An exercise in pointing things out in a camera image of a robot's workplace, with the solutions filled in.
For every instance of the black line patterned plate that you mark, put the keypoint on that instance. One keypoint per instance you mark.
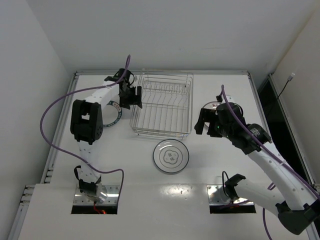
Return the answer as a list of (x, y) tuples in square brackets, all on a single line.
[(171, 156)]

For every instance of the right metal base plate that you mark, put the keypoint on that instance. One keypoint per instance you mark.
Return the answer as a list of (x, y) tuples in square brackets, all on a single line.
[(217, 197)]

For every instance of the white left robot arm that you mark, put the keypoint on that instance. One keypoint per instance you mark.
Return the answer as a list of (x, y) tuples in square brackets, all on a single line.
[(87, 126)]

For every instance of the metal base plate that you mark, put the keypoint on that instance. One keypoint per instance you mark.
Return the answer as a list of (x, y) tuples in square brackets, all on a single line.
[(106, 195), (217, 197)]

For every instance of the metal wire dish rack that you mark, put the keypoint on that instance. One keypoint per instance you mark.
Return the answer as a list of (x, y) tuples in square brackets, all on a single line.
[(167, 105)]

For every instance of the orange patterned white plate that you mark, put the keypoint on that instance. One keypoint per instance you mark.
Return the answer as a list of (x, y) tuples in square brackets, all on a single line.
[(211, 105)]

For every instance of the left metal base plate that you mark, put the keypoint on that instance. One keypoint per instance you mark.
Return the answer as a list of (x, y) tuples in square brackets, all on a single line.
[(106, 195)]

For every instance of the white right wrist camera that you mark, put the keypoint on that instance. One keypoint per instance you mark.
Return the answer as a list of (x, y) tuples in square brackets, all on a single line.
[(222, 99)]

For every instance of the black wall cable white plug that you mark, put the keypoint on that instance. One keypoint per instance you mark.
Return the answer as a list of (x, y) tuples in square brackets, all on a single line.
[(289, 79)]

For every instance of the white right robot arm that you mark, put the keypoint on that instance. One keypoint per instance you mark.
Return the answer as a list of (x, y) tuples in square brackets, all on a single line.
[(296, 204)]

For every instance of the green rimmed white plate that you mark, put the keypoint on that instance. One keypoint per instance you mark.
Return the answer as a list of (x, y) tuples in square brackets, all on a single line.
[(111, 114)]

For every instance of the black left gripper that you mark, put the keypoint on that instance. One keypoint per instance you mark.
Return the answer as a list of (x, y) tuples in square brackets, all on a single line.
[(132, 97)]

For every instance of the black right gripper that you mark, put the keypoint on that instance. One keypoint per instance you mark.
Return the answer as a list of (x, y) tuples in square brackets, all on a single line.
[(206, 122)]

